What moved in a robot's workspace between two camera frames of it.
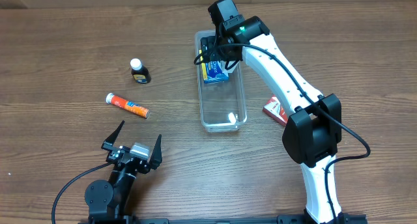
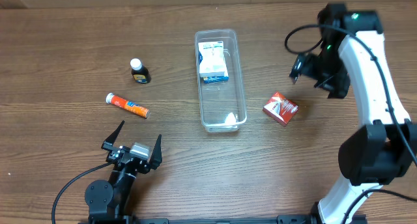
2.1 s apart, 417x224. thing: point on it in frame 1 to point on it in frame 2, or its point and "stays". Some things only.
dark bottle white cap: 141,74 stays
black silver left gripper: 109,144 stays
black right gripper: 210,50 to 340,83
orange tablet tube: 120,101 stays
